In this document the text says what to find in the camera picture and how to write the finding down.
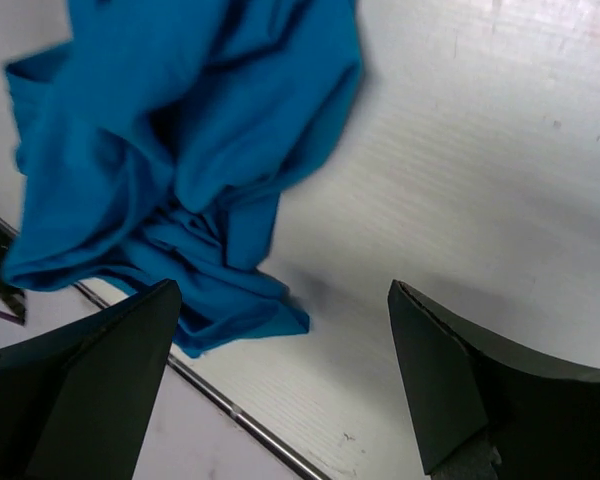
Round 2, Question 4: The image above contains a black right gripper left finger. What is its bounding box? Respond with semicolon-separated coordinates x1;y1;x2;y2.
0;280;182;479

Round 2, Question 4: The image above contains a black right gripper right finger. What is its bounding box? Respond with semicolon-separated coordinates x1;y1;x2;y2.
388;281;600;479

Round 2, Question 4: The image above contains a blue t shirt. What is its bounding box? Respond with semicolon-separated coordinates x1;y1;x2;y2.
2;1;363;357

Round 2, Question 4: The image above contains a metal table edge rail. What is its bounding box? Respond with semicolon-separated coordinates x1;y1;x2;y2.
0;202;326;480

